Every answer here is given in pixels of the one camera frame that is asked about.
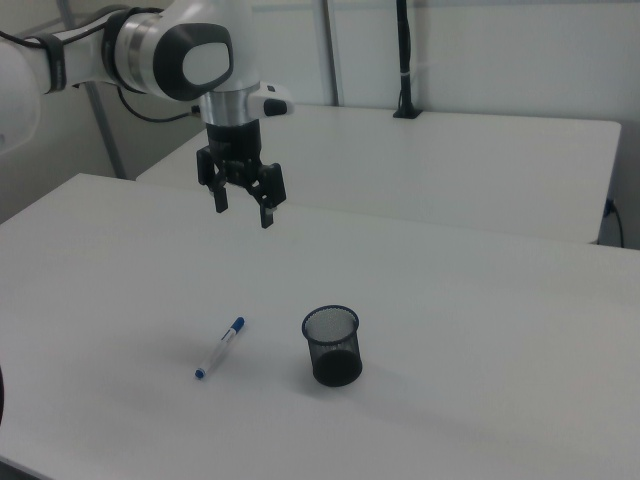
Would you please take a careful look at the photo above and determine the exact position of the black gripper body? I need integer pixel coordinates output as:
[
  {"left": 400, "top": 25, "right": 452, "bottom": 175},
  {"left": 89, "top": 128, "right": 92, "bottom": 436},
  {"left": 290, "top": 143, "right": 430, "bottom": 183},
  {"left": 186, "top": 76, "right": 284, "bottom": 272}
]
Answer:
[{"left": 205, "top": 119, "right": 267, "bottom": 187}]

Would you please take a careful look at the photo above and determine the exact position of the black wall power cable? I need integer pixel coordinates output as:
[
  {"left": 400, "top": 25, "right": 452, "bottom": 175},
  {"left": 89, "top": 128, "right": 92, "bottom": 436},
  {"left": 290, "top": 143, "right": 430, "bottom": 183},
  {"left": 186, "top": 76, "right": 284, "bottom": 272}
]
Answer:
[{"left": 602, "top": 197, "right": 626, "bottom": 249}]

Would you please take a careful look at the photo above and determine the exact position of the black clamp-mounted pole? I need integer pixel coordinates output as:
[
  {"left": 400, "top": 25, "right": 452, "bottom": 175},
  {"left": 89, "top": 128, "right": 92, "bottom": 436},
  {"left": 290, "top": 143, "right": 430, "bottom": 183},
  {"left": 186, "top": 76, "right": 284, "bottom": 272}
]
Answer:
[{"left": 392, "top": 0, "right": 424, "bottom": 120}]

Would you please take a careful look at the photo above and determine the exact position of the black mesh pen cup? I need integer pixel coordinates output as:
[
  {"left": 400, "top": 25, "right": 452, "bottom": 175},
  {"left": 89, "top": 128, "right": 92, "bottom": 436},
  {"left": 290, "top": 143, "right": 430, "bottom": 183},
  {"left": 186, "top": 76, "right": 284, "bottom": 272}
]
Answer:
[{"left": 301, "top": 304, "right": 364, "bottom": 388}]

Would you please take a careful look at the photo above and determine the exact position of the white side table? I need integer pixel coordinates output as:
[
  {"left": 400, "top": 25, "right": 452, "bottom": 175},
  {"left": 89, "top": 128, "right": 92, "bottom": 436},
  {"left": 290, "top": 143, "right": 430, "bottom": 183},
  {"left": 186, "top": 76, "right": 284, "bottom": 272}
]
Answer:
[{"left": 135, "top": 102, "right": 623, "bottom": 246}]

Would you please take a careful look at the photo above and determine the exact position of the black cable strap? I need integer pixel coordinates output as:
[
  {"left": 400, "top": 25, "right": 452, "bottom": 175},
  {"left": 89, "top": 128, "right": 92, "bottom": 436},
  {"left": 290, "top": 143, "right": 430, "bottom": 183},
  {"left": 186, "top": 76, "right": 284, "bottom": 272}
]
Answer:
[{"left": 37, "top": 33, "right": 69, "bottom": 95}]

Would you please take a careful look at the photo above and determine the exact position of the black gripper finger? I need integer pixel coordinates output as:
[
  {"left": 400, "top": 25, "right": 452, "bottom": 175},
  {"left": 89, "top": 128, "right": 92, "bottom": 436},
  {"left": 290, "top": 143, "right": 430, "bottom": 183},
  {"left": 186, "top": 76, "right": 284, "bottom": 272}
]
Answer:
[
  {"left": 246, "top": 162, "right": 288, "bottom": 230},
  {"left": 195, "top": 145, "right": 231, "bottom": 214}
]

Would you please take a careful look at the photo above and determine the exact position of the blue capped white marker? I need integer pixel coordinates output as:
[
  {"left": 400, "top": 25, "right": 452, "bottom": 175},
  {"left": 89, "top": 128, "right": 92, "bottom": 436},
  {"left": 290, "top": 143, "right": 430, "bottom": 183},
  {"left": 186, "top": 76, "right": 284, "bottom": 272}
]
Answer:
[{"left": 193, "top": 315, "right": 246, "bottom": 381}]

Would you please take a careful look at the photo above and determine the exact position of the black robot wrist cable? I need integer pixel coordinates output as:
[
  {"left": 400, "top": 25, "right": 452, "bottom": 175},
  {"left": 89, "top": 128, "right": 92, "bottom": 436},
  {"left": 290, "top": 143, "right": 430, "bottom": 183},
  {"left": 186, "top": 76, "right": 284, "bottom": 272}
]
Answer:
[{"left": 0, "top": 29, "right": 204, "bottom": 124}]

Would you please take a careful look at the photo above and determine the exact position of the grey wall partition post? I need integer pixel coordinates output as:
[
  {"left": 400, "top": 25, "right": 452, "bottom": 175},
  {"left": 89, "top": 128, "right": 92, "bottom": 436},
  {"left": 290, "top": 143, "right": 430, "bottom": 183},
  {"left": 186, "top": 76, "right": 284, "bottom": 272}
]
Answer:
[{"left": 317, "top": 0, "right": 346, "bottom": 107}]

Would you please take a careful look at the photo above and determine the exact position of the grey aluminium frame post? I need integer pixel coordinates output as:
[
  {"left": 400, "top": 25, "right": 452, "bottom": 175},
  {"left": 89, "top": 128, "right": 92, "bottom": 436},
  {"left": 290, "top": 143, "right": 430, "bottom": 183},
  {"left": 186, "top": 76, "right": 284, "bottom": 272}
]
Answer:
[{"left": 59, "top": 0, "right": 127, "bottom": 180}]

